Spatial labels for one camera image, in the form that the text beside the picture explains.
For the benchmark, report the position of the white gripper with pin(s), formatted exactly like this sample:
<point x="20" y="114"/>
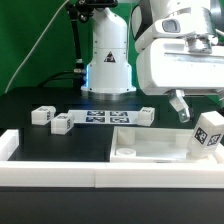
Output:
<point x="166" y="65"/>

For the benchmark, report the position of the white square tabletop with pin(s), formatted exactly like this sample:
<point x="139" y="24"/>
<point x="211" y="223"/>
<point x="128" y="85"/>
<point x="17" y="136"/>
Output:
<point x="156" y="145"/>

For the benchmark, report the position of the white U-shaped obstacle fence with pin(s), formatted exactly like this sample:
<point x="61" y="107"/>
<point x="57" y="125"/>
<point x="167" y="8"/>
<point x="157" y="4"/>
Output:
<point x="103" y="175"/>

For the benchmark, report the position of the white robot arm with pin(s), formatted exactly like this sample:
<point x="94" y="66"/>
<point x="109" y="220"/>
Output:
<point x="109" y="74"/>

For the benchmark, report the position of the fiducial marker sheet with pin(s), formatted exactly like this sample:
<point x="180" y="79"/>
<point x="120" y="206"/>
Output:
<point x="104" y="116"/>

